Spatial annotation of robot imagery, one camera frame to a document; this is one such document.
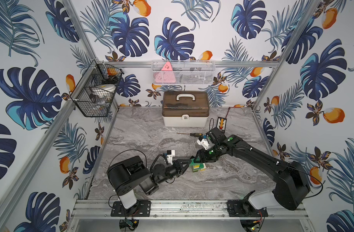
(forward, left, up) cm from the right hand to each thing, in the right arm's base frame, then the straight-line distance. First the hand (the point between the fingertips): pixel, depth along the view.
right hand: (198, 160), depth 80 cm
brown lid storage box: (+32, +7, +8) cm, 34 cm away
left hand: (-3, +4, +3) cm, 6 cm away
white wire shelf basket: (+50, +7, +23) cm, 56 cm away
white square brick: (-1, -4, -9) cm, 10 cm away
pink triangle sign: (+45, +19, +25) cm, 54 cm away
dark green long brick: (-2, +3, +1) cm, 4 cm away
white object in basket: (+29, +53, +26) cm, 65 cm away
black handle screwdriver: (+25, +2, -10) cm, 27 cm away
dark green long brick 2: (-2, +1, -7) cm, 7 cm away
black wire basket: (+23, +61, +19) cm, 68 cm away
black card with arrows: (+34, -21, -11) cm, 41 cm away
